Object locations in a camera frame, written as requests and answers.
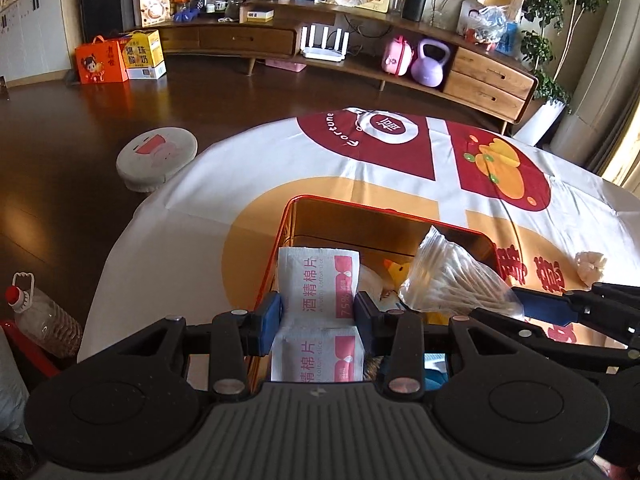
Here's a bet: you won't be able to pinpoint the clear plastic bag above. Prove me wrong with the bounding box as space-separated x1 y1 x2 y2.
467 5 508 46

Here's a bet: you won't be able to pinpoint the wooden TV cabinet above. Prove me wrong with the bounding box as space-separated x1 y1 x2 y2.
122 0 541 136

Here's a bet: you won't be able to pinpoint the orange gift box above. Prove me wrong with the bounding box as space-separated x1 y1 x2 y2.
75 35 130 84

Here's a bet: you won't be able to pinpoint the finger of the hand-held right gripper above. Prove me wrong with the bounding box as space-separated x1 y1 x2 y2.
562 281 640 328
470 286 640 361

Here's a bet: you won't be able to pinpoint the red tin box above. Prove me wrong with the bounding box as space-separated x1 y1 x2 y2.
248 194 498 386

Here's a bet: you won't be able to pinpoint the plastic oil bottle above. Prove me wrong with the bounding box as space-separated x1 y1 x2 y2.
5 272 83 359

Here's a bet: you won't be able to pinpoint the red plastic stool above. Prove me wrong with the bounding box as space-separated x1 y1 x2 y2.
0 320 61 381

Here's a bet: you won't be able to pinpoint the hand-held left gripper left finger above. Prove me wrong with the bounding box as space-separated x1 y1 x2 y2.
127 292 285 402

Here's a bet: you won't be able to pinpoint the white router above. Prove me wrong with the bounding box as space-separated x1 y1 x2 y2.
300 24 348 63

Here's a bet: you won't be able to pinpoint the coffee print box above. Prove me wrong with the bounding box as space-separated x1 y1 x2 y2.
138 0 171 28

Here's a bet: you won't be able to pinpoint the flat pink box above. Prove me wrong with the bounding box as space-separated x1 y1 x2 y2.
265 57 307 72

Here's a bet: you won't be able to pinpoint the grey floor cabinets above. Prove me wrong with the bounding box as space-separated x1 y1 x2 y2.
0 0 73 88

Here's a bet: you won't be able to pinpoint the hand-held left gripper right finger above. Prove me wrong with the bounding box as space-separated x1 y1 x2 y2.
354 292 501 402

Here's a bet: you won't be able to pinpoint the white picture frame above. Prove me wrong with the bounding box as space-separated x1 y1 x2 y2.
459 0 485 36

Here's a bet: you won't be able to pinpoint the white round stool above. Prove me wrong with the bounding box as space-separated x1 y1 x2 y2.
116 126 199 194

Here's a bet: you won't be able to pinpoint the black cabinet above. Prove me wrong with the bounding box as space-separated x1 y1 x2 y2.
80 0 143 43

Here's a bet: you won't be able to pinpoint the small white plastic bag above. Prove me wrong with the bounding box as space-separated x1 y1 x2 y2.
357 264 401 307

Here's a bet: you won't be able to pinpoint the beige window curtain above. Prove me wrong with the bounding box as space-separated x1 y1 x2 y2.
550 0 640 191

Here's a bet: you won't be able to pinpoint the purple kettlebell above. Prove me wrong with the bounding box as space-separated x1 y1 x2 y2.
411 38 451 86

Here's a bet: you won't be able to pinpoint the bag of cotton swabs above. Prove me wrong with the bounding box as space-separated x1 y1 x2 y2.
398 225 525 321

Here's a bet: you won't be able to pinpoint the blue packet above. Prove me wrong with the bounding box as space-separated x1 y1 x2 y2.
495 21 521 56

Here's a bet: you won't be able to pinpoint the yellow duck toy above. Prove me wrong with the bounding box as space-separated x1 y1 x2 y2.
382 258 416 291

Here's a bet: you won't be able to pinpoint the pink toy case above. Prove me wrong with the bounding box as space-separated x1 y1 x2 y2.
381 36 416 77

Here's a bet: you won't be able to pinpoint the blue cloth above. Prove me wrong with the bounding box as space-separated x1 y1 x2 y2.
425 352 448 391

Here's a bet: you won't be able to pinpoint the tall plant in white pot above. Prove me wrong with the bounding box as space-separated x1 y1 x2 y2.
512 0 611 146

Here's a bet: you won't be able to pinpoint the grey cushion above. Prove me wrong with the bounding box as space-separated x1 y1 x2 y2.
0 330 32 443

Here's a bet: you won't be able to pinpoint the yellow carton box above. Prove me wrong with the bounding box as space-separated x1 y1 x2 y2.
118 29 167 81

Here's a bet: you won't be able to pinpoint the white pink wipe sachet strip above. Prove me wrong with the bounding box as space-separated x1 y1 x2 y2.
270 246 365 383

